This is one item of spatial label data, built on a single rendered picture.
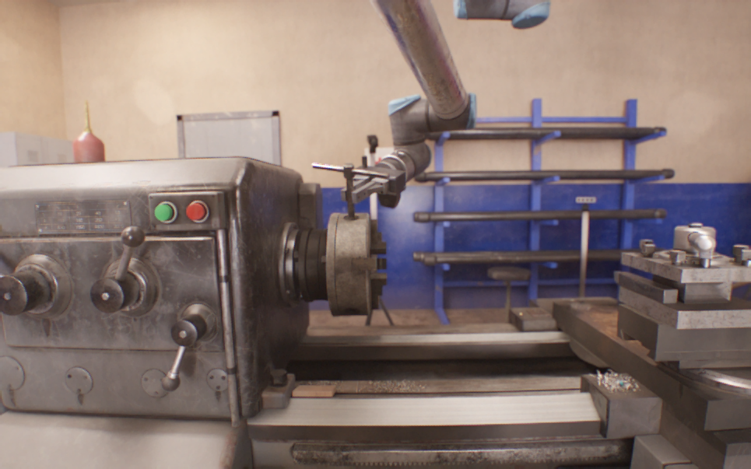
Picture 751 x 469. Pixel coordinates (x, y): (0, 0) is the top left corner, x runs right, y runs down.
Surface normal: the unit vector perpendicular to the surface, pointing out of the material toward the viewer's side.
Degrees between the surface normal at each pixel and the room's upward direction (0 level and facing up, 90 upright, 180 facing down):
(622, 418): 90
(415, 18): 143
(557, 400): 36
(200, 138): 90
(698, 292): 90
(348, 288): 105
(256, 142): 90
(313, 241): 41
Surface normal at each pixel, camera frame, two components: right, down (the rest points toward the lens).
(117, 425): -0.02, -0.99
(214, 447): -0.03, -0.78
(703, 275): -0.06, 0.11
